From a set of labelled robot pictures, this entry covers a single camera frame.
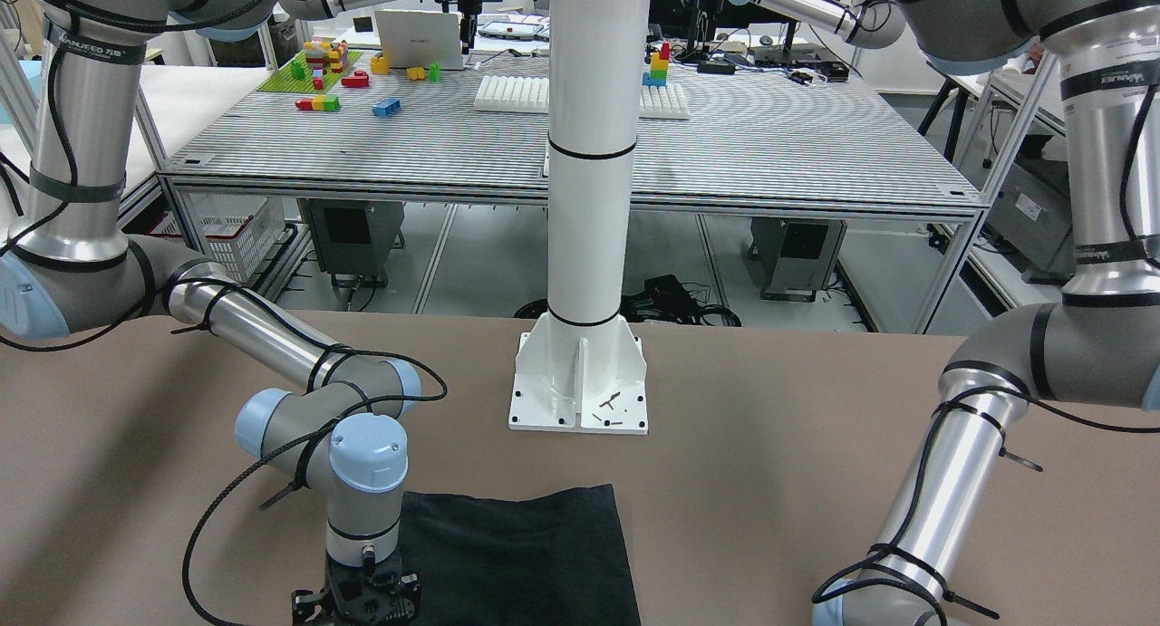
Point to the white laptop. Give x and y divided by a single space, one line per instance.
420 38

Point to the black graphic t-shirt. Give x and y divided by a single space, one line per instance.
559 559

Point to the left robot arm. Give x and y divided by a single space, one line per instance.
1097 346

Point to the green lego baseplate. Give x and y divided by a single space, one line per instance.
297 76

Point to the white plastic basket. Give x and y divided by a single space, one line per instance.
240 231

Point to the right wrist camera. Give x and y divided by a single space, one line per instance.
372 593

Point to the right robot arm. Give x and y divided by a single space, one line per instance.
69 268

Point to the white mounting column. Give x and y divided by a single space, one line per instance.
581 369

